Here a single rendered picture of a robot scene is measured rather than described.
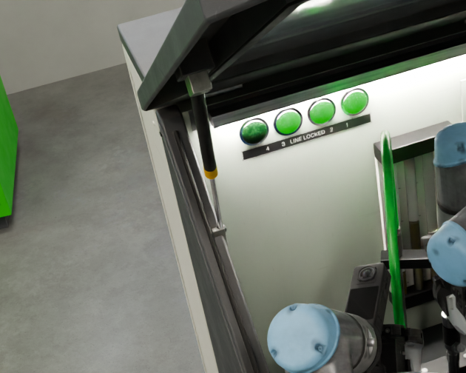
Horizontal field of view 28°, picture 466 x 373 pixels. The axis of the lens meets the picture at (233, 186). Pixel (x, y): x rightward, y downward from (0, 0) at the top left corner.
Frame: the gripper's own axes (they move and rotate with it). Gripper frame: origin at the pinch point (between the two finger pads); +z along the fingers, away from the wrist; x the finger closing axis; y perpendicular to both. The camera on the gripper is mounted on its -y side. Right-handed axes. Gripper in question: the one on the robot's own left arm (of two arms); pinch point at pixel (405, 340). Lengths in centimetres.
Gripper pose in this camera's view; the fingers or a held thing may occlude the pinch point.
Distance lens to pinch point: 133.3
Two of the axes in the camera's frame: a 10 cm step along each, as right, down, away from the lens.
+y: 0.2, 9.7, -2.5
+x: 8.7, -1.4, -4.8
